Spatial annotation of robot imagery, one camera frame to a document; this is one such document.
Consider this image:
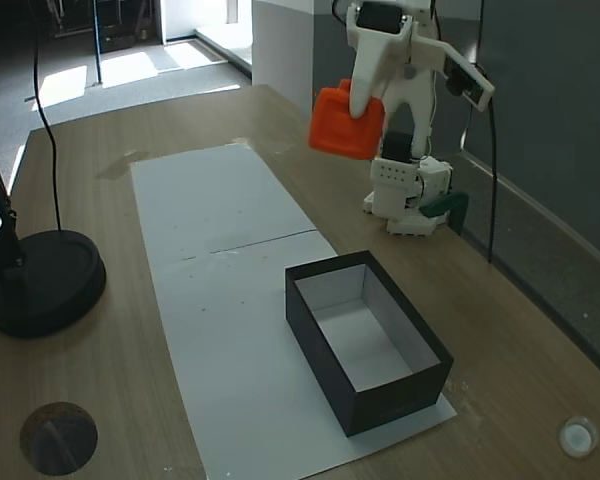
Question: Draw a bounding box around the white paper sheet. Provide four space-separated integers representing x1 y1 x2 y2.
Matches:
149 230 459 480
129 142 319 261

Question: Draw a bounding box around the orange cube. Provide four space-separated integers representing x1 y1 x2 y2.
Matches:
308 78 385 161

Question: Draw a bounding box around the black desk lamp stand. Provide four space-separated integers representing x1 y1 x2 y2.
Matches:
0 112 107 339

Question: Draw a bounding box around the blue pole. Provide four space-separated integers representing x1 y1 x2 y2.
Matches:
92 0 105 85

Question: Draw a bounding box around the green table clamp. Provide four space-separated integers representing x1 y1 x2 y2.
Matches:
419 192 469 236

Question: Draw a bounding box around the white round cap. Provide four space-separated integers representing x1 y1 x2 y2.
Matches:
558 415 600 459

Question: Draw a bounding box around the dark brown open box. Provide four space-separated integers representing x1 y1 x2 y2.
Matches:
284 250 455 439

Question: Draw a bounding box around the black lamp cable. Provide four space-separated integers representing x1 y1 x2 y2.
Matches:
29 0 64 234

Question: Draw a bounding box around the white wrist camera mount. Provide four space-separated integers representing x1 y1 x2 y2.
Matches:
409 37 496 111

